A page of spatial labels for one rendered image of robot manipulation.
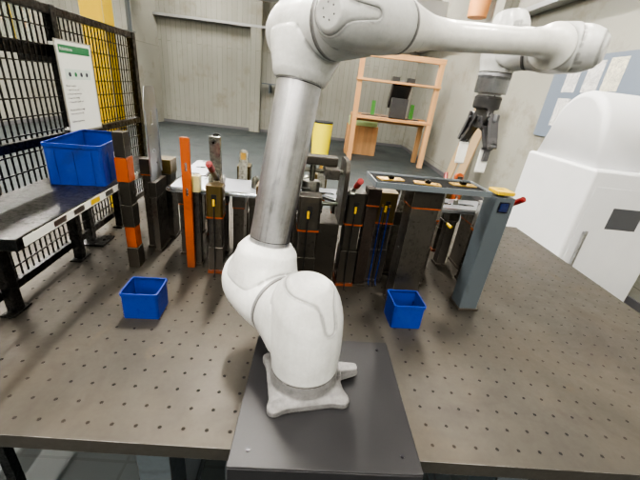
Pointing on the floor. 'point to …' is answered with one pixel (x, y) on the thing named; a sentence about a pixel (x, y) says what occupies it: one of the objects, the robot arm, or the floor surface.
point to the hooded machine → (588, 190)
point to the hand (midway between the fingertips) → (469, 164)
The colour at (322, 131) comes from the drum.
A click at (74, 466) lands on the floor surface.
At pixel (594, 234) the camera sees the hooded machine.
